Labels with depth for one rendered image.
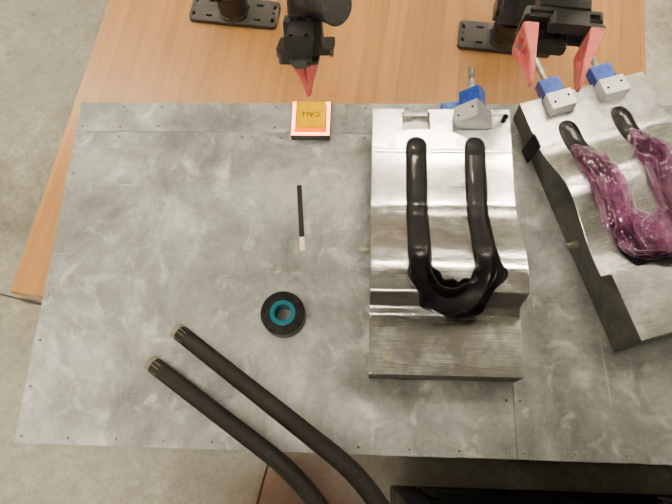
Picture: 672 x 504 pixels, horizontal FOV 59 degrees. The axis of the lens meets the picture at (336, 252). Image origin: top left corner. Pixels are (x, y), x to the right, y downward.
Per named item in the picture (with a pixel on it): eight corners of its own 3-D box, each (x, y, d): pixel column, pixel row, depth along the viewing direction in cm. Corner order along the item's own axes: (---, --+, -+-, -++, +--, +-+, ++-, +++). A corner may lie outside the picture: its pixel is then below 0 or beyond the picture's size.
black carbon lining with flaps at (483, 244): (403, 142, 113) (406, 115, 104) (487, 142, 112) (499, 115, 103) (404, 320, 101) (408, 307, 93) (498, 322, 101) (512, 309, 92)
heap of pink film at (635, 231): (559, 148, 112) (573, 127, 105) (646, 125, 113) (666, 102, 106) (616, 273, 104) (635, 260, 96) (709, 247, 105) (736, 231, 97)
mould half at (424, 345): (371, 132, 121) (373, 94, 109) (498, 133, 120) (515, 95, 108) (368, 378, 105) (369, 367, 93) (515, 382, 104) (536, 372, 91)
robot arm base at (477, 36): (562, 33, 118) (563, 5, 121) (462, 23, 120) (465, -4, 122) (550, 58, 126) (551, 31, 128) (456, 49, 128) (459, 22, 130)
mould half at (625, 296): (512, 118, 121) (526, 87, 111) (630, 87, 123) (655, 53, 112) (613, 352, 105) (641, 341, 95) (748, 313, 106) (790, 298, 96)
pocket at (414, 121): (400, 118, 116) (402, 108, 113) (427, 119, 116) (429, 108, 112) (400, 139, 115) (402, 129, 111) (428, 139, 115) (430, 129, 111)
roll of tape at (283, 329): (275, 345, 108) (272, 342, 105) (256, 308, 110) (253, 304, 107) (313, 325, 109) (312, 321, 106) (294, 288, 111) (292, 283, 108)
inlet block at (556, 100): (520, 70, 122) (527, 54, 117) (543, 64, 122) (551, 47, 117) (544, 123, 117) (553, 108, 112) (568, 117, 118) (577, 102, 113)
